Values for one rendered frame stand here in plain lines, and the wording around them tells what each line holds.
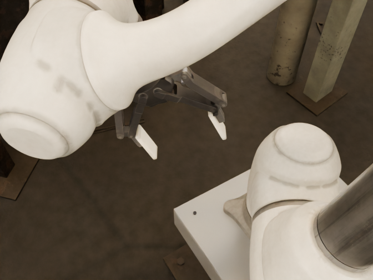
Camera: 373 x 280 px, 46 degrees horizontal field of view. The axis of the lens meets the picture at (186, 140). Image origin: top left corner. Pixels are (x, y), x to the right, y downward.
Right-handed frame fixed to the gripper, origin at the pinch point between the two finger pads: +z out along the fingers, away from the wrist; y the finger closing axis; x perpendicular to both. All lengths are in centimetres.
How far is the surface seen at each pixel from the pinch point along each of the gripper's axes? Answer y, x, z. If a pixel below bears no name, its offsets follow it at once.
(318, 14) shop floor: 35, 126, 81
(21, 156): -80, 46, 35
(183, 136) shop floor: -26, 55, 59
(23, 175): -78, 38, 36
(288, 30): 21, 79, 47
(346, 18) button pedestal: 39, 68, 41
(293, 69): 18, 80, 67
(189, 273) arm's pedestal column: -26, 3, 60
